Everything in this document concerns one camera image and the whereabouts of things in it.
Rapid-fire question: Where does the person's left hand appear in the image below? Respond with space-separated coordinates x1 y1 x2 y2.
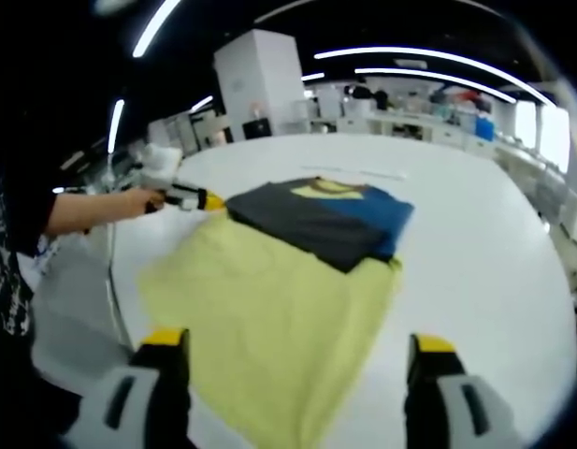
126 188 167 216

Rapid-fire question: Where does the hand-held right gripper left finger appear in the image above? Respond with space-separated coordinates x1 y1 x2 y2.
65 326 194 449

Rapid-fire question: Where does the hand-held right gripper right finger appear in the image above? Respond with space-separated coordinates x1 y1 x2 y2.
403 332 523 449

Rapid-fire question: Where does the blue storage bin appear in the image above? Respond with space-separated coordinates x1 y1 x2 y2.
474 116 496 141

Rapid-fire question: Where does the yellow-green garment with dark sleeves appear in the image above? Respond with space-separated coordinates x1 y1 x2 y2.
137 176 415 449

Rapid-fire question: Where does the wide white square pillar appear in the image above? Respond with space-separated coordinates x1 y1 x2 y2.
213 28 304 139

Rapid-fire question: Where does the long curved ceiling light strip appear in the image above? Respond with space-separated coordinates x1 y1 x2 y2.
314 45 551 105

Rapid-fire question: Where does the short curved ceiling light strip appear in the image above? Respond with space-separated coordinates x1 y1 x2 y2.
354 67 518 103

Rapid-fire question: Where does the person's black printed shirt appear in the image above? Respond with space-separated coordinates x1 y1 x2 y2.
0 163 83 441

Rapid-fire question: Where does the black monitor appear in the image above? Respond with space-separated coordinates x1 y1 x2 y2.
242 118 272 140

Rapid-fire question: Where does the white cabinet counter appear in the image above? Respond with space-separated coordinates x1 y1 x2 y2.
310 114 499 151

